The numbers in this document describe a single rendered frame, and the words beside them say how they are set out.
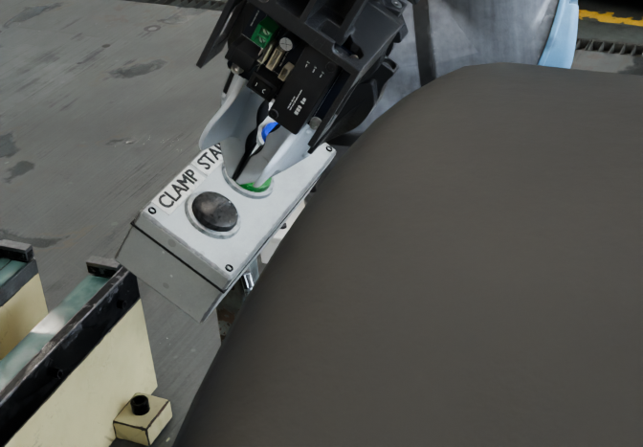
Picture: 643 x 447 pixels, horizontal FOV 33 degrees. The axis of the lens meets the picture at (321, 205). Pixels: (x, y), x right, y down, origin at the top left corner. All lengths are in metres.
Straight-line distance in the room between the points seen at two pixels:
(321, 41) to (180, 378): 0.53
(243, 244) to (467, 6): 0.40
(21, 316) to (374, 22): 0.52
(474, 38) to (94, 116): 0.64
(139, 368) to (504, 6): 0.44
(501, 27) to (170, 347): 0.42
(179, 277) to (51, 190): 0.65
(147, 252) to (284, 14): 0.23
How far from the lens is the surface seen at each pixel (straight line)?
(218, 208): 0.68
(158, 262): 0.68
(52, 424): 0.86
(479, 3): 0.99
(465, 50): 1.01
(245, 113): 0.62
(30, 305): 0.98
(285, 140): 0.58
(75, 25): 1.81
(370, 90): 0.58
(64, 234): 1.23
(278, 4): 0.51
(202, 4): 4.25
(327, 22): 0.52
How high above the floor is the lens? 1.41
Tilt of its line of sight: 31 degrees down
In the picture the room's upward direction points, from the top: 5 degrees counter-clockwise
